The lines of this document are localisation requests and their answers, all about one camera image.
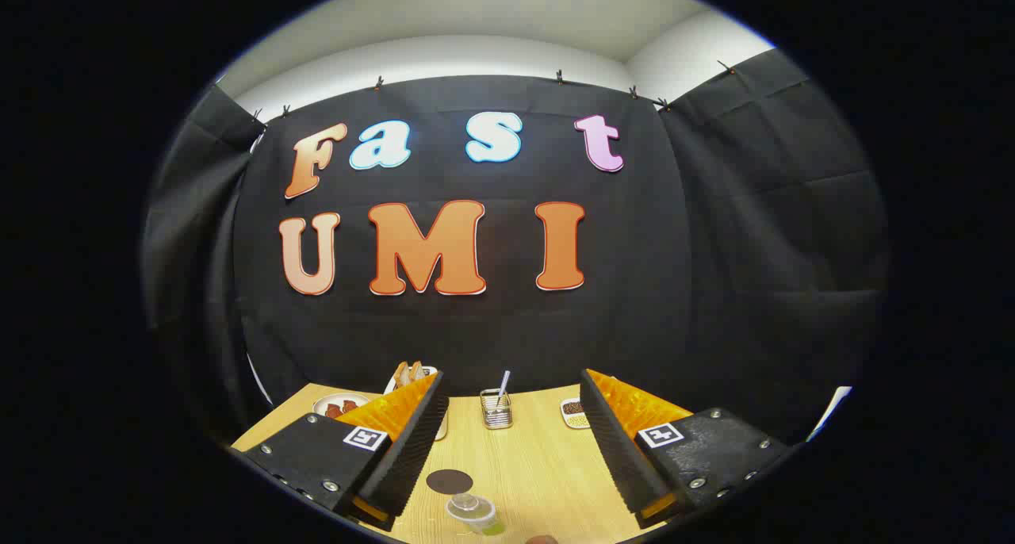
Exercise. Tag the wooden table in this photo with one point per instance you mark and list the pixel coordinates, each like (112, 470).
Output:
(523, 465)

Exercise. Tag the toast slice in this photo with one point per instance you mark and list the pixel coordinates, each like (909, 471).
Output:
(415, 372)
(401, 374)

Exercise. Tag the clear plastic juice bottle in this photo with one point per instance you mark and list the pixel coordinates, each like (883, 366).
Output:
(472, 512)

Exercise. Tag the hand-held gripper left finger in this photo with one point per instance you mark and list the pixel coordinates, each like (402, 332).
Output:
(408, 449)

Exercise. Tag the checked drinking straw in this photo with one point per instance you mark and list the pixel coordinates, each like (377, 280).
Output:
(503, 385)

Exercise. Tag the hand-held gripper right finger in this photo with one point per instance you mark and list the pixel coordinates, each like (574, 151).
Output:
(618, 449)

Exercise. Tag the dark brown round coaster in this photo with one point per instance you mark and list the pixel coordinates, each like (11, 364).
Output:
(450, 481)

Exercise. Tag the white toaster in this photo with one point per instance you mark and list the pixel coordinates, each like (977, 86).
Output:
(442, 427)

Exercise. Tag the white round plate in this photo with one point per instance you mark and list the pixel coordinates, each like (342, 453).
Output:
(327, 401)

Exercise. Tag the white divided dish with beans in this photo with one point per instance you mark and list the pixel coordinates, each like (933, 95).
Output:
(572, 414)

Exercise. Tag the white sheet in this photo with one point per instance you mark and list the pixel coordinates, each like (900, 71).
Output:
(831, 413)

